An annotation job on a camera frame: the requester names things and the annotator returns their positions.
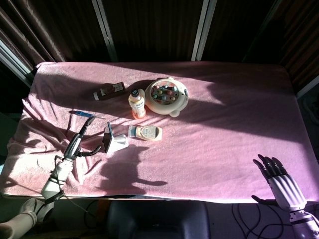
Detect black chair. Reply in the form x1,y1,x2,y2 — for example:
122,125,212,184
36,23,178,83
106,200,211,239

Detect cream bottle with blue label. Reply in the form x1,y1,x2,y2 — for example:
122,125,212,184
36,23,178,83
128,124,163,142

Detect blue handled screwdriver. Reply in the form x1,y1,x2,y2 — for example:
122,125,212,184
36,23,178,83
69,110,107,120

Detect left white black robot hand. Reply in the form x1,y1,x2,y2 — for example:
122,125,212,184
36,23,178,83
63,116,102,162

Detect black floor cables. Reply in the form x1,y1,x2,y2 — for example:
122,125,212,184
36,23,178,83
231,203,295,239

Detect dark brown curtain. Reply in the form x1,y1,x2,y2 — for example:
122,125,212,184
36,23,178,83
0,0,112,72
274,0,319,85

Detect silver metal frame post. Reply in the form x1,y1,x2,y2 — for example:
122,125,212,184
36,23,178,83
0,39,34,85
295,79,319,98
91,0,118,62
191,0,217,62

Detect brown bottle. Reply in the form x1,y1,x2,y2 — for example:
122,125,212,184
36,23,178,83
93,81,127,101

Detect black smartphone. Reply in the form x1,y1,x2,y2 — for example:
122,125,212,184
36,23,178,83
102,121,114,154

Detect white phone stand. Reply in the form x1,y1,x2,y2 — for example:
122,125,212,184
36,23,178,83
106,133,130,154

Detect cream bottle with black cap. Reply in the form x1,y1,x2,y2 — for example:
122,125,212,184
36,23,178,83
128,89,147,120

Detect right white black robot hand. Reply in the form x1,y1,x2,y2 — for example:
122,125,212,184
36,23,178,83
251,154,308,214

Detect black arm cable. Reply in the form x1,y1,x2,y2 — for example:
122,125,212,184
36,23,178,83
37,155,89,215

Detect pink tablecloth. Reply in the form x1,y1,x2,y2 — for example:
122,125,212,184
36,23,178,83
0,61,319,204

